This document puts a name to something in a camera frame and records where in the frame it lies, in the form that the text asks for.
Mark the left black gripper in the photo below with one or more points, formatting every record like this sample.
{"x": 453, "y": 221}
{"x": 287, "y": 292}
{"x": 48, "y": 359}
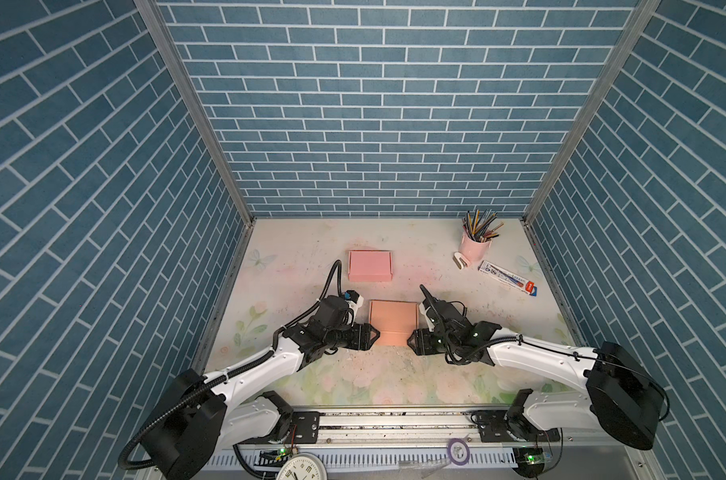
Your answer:
{"x": 362, "y": 336}

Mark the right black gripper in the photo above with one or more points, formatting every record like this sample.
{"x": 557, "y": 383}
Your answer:
{"x": 420, "y": 338}

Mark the orange paper box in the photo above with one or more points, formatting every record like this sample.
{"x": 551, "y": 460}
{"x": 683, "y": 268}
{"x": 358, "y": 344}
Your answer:
{"x": 395, "y": 320}

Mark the pink paper box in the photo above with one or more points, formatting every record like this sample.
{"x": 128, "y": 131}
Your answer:
{"x": 370, "y": 266}

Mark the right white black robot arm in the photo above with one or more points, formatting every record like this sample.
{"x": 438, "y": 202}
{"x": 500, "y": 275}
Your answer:
{"x": 607, "y": 388}

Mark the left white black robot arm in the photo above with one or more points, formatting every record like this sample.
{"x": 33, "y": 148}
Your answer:
{"x": 199, "y": 415}

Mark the pink pencil cup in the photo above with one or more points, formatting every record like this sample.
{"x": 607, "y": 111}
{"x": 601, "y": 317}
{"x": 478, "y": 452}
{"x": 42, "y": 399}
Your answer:
{"x": 473, "y": 251}

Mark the white toothpaste tube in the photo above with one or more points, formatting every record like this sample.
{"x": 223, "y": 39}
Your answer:
{"x": 508, "y": 278}

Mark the purple tape roll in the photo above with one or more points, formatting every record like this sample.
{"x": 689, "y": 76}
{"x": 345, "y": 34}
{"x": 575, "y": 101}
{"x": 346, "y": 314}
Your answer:
{"x": 458, "y": 452}

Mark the coloured pencils bundle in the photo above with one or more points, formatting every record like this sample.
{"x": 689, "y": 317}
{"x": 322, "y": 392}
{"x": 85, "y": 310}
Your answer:
{"x": 481, "y": 226}

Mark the white round clock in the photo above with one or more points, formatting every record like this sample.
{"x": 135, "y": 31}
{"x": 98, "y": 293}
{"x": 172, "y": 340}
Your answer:
{"x": 303, "y": 466}

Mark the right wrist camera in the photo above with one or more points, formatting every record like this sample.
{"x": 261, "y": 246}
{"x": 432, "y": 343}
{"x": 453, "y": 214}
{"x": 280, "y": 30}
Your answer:
{"x": 426, "y": 311}

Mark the aluminium mounting rail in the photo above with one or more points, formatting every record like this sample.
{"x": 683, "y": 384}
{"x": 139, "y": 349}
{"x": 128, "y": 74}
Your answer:
{"x": 375, "y": 427}

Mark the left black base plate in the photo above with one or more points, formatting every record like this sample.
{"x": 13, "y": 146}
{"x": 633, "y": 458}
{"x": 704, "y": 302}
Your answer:
{"x": 300, "y": 427}

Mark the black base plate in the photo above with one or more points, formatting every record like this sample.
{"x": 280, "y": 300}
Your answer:
{"x": 300, "y": 427}
{"x": 498, "y": 425}

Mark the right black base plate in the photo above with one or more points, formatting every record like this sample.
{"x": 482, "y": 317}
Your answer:
{"x": 498, "y": 425}

